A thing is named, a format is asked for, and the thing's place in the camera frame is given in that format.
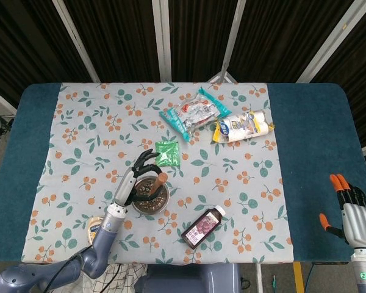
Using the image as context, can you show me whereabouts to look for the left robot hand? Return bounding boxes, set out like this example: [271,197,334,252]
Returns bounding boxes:
[113,148,169,208]

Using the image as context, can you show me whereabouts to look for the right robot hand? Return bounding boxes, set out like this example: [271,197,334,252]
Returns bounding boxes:
[318,173,366,250]

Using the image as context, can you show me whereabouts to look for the wooden stick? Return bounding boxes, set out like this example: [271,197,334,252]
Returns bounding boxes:
[149,172,169,197]

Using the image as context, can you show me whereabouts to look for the stainless steel bowl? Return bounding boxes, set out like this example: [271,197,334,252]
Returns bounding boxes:
[131,175,171,214]

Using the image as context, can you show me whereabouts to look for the crushed brown white granules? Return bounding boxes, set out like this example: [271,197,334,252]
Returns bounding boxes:
[135,179,167,209]

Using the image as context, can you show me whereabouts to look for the green sachet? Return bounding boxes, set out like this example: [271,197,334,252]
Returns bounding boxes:
[154,140,181,168]

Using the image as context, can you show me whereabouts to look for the mayonnaise squeeze bottle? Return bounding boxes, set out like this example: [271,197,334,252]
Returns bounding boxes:
[85,215,106,245]

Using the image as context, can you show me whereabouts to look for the teal snack bag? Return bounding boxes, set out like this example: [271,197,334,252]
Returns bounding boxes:
[158,87,232,142]

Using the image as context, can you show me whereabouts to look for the grape juice bottle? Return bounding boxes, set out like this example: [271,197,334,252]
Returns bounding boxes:
[181,204,227,250]

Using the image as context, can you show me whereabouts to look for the floral tablecloth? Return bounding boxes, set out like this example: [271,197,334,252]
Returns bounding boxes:
[20,81,295,266]

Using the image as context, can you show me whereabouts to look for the white checked cloth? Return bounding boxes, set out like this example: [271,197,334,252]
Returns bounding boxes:
[53,262,149,293]

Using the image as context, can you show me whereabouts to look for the blue-grey robot torso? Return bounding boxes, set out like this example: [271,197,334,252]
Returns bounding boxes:
[134,262,242,293]

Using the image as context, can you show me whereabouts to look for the white table leg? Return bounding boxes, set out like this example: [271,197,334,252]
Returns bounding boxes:
[255,263,264,293]

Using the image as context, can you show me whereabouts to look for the yellow white roll package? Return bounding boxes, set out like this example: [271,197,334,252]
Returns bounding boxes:
[212,109,276,145]

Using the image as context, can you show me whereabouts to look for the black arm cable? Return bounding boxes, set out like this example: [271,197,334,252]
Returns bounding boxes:
[44,253,84,293]

